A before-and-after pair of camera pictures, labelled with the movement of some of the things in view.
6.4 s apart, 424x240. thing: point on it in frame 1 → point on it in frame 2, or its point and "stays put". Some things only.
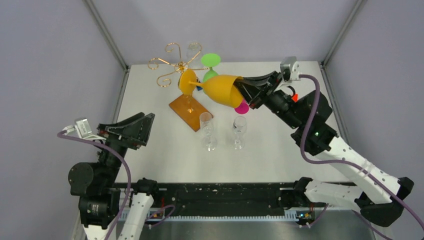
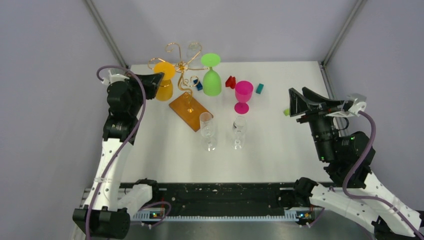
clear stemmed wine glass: [239, 126] stays put
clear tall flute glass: [209, 143] stays put
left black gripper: [137, 128] → [151, 83]
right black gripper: [258, 96] → [299, 104]
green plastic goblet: [210, 60] stays put
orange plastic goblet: [220, 88] → [165, 92]
